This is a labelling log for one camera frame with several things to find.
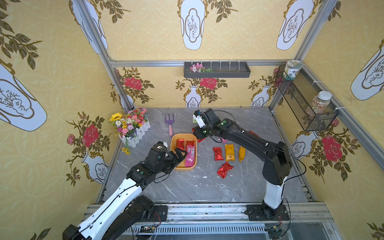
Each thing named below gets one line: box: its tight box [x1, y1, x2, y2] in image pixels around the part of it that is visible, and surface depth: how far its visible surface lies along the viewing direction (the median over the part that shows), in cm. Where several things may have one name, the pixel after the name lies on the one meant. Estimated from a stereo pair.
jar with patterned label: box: [282, 59, 303, 80], surface depth 87 cm
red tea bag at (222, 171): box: [217, 162, 234, 179], surface depth 88 cm
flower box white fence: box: [109, 107, 151, 155], surface depth 94 cm
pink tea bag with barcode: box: [185, 145, 196, 168], surface depth 92 cm
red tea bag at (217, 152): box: [212, 147, 224, 161], surface depth 94 cm
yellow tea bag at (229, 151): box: [225, 144, 235, 162], surface depth 94 cm
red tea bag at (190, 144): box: [186, 140, 196, 149], surface depth 99 cm
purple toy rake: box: [164, 113, 175, 138], surface depth 116 cm
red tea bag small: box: [176, 139, 185, 151], surface depth 102 cm
